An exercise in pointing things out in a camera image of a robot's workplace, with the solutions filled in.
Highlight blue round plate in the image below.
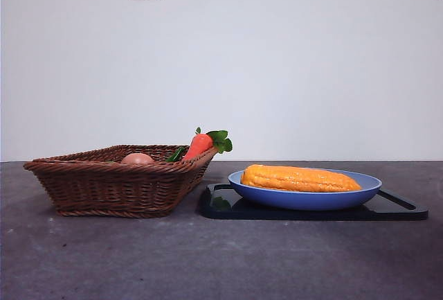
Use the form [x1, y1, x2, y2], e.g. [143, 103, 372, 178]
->
[227, 168, 383, 212]

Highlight yellow corn cob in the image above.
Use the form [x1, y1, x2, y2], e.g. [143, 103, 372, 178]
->
[240, 164, 363, 193]

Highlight brown wicker basket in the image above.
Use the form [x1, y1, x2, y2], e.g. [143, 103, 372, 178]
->
[23, 144, 219, 218]

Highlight black rectangular tray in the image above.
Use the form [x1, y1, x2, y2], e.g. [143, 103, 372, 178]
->
[199, 182, 430, 222]

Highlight peach coloured egg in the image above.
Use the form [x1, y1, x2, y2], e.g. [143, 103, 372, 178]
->
[120, 152, 156, 166]

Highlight orange toy carrot green leaves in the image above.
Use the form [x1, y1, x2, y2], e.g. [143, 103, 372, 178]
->
[181, 127, 234, 161]

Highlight dark green vegetable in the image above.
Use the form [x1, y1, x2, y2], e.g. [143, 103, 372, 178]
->
[165, 145, 188, 163]

